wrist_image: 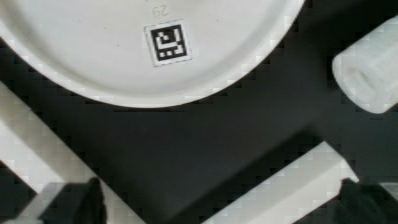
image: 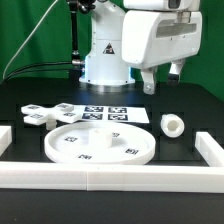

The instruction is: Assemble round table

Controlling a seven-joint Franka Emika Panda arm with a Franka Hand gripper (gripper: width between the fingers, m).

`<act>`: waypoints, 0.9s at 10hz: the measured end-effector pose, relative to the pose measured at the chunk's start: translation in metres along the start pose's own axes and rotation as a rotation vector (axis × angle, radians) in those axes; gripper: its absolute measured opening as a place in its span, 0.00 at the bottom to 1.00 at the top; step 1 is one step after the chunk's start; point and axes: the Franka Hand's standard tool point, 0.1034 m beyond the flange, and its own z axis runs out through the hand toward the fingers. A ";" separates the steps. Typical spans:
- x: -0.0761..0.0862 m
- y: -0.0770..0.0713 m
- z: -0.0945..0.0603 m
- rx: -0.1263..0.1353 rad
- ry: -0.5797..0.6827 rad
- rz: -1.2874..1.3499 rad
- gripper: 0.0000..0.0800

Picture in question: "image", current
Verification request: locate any grey cable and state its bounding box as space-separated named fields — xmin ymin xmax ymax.
xmin=2 ymin=0 xmax=60 ymax=80

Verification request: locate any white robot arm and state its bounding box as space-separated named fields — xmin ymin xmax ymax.
xmin=79 ymin=0 xmax=202 ymax=95

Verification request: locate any black cable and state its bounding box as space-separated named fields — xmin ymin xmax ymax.
xmin=0 ymin=60 xmax=75 ymax=85

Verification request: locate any white fence piece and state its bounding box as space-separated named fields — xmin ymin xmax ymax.
xmin=0 ymin=126 xmax=12 ymax=156
xmin=195 ymin=132 xmax=224 ymax=168

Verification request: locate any white right fence piece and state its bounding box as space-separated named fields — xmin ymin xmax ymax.
xmin=195 ymin=132 xmax=224 ymax=168

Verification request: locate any white cross-shaped table base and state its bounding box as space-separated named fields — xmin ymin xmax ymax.
xmin=21 ymin=103 xmax=81 ymax=130

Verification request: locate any white front fence rail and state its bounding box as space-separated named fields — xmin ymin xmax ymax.
xmin=0 ymin=162 xmax=224 ymax=193

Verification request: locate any white left fence piece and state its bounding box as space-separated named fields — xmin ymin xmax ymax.
xmin=0 ymin=126 xmax=12 ymax=156

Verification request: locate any white round table top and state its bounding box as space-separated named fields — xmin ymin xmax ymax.
xmin=44 ymin=122 xmax=156 ymax=165

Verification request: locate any black camera stand pole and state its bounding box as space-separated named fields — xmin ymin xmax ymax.
xmin=66 ymin=0 xmax=96 ymax=80

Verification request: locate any white marker sheet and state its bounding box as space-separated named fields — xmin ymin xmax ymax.
xmin=74 ymin=105 xmax=149 ymax=123

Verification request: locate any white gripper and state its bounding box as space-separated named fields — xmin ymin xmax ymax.
xmin=122 ymin=10 xmax=202 ymax=95

